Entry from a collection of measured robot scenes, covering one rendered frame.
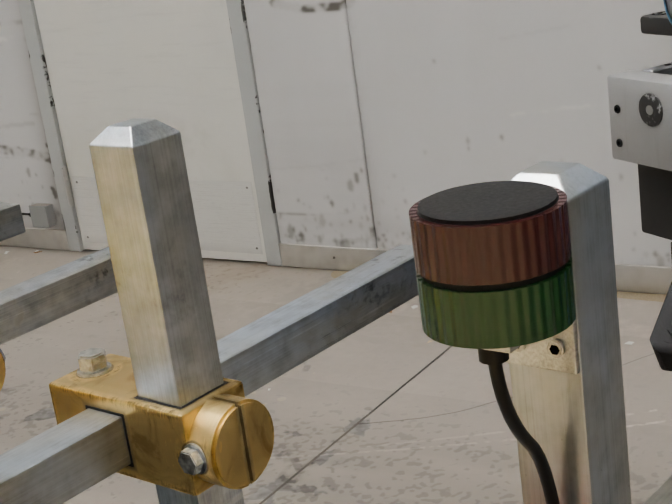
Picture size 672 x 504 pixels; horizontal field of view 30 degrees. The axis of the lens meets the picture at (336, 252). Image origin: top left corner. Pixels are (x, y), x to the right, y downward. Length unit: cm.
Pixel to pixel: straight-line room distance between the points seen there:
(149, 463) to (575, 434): 28
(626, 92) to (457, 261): 88
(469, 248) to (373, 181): 338
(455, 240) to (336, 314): 40
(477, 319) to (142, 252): 26
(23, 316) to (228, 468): 34
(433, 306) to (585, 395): 9
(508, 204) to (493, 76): 308
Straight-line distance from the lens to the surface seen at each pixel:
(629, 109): 132
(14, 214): 128
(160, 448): 71
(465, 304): 46
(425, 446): 279
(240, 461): 70
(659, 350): 76
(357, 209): 389
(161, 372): 70
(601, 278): 53
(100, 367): 77
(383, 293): 89
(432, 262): 47
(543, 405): 54
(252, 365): 80
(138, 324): 70
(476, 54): 356
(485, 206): 47
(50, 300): 100
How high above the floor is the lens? 124
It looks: 17 degrees down
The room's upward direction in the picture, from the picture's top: 8 degrees counter-clockwise
